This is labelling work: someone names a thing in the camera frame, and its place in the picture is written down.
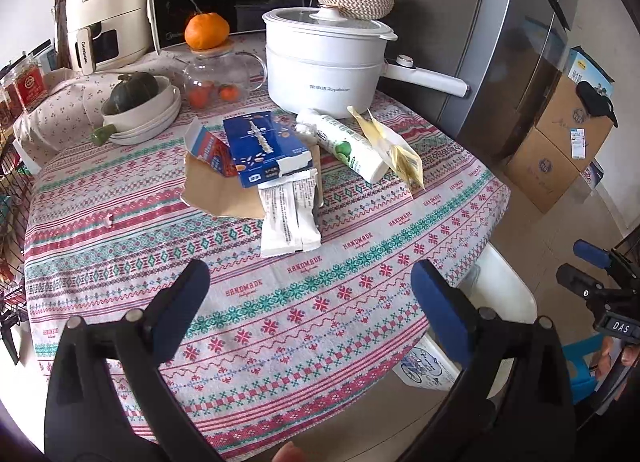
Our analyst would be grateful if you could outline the cream air fryer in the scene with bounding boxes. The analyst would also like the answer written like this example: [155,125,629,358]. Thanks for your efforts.
[65,0,153,75]

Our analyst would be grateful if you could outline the large cardboard box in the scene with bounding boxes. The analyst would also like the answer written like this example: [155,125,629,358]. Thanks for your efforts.
[502,127,591,213]

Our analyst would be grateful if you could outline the dark green squash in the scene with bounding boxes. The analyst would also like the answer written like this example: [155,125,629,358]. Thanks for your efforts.
[110,72,160,115]

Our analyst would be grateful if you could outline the glass vase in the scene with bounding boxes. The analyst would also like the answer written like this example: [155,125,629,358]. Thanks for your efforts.
[52,0,73,70]

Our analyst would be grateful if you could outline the black wire rack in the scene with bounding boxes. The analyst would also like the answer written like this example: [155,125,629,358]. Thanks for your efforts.
[0,39,56,368]

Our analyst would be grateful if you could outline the small cardboard box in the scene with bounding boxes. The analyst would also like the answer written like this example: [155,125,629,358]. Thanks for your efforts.
[532,73,615,160]

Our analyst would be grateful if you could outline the blue plastic stool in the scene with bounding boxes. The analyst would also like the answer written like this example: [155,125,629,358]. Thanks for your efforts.
[562,334,608,404]

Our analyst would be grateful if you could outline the white chair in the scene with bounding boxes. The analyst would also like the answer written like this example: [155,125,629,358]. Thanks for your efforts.
[457,242,538,400]

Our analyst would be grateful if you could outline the brown paper sheet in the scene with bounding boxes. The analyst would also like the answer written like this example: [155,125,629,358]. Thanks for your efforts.
[181,152,321,220]

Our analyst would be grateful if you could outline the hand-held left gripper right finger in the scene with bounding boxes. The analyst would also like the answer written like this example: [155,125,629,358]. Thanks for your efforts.
[400,260,578,462]

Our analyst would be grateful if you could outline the white bicycle print bin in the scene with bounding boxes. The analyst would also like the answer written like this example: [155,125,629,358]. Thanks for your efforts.
[392,337,463,388]

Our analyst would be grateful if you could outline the white electric cooking pot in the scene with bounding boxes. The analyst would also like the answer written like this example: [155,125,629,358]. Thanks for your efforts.
[262,6,471,115]

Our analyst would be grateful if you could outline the white dish with green handle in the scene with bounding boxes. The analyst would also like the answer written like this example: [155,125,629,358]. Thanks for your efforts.
[90,87,182,145]

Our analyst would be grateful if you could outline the large orange tangerine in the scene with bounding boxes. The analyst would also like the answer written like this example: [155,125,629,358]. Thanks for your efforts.
[184,0,231,51]

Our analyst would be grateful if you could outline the blue printed carton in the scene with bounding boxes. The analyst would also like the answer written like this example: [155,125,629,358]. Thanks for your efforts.
[566,45,615,98]

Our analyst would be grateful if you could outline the floral cloth bag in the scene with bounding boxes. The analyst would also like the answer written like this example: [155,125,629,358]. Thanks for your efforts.
[12,49,186,168]

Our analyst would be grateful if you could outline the glass teapot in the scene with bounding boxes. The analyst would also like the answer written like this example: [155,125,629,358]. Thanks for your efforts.
[181,39,268,108]

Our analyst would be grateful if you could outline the person's right hand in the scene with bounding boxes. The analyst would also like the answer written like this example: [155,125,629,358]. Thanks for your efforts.
[595,334,640,393]

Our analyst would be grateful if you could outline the white tube with green print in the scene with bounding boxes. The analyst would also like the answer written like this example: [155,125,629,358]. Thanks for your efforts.
[295,108,390,183]

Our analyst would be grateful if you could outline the yellow plastic packet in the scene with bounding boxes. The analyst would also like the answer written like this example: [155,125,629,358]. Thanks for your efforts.
[347,105,426,193]

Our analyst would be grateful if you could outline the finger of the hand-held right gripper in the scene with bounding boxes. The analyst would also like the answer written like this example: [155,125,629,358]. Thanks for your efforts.
[556,263,608,302]
[573,240,613,267]

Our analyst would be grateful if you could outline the white printed sachet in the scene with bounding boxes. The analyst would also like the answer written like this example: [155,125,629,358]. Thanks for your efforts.
[287,168,323,250]
[258,181,307,258]

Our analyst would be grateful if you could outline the small blue white box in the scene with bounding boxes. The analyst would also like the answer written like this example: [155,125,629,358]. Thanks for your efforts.
[582,159,606,190]

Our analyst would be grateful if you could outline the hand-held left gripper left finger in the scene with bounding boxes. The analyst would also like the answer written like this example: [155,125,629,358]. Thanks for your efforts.
[44,260,216,462]

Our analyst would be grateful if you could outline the grey refrigerator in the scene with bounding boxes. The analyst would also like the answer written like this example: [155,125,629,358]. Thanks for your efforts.
[370,0,583,163]

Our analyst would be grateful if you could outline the blue red torn carton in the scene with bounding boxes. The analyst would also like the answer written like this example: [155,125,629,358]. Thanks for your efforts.
[184,118,239,178]

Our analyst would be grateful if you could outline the person's left hand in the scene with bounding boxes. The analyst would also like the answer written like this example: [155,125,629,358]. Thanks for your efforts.
[272,442,306,462]

